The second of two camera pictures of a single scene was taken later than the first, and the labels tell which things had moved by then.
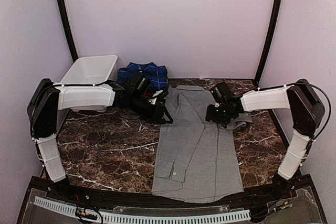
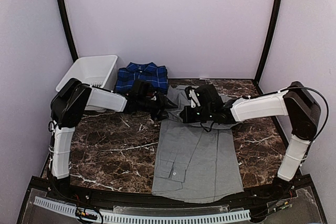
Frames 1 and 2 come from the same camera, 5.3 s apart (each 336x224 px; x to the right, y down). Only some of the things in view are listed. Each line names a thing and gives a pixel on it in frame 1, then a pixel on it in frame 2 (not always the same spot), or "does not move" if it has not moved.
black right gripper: [210, 116] -> [187, 118]
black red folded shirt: [147, 94] does not move
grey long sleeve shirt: [196, 158] does not move
